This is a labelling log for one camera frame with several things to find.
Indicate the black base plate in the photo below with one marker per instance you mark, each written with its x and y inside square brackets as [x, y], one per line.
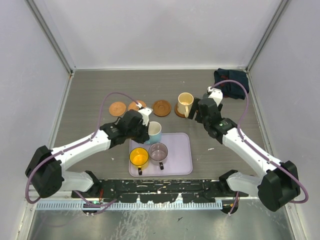
[162, 190]

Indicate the lavender plastic tray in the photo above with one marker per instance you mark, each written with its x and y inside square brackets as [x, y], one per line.
[179, 159]

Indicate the purple glass mug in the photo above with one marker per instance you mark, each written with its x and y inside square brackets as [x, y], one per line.
[158, 153]

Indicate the yellow mug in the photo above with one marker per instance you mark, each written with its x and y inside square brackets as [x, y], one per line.
[139, 158]

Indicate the brown wooden coaster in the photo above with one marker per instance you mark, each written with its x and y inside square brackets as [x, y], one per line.
[178, 112]
[161, 108]

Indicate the woven rattan coaster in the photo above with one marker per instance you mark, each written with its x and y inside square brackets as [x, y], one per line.
[133, 105]
[117, 108]
[205, 96]

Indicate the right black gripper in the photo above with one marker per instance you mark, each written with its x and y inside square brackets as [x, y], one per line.
[195, 107]

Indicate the dark blue folded cloth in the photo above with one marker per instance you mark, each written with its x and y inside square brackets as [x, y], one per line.
[230, 89]

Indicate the cream mug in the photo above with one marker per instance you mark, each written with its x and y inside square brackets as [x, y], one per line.
[184, 103]

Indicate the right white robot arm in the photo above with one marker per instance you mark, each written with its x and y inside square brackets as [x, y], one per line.
[275, 183]

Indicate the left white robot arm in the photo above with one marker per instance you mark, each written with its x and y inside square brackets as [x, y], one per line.
[48, 170]

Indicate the blue mug white inside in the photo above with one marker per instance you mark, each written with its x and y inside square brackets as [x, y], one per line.
[154, 132]

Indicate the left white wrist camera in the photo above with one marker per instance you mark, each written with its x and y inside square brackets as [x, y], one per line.
[145, 112]

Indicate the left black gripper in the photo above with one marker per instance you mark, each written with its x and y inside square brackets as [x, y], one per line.
[144, 135]

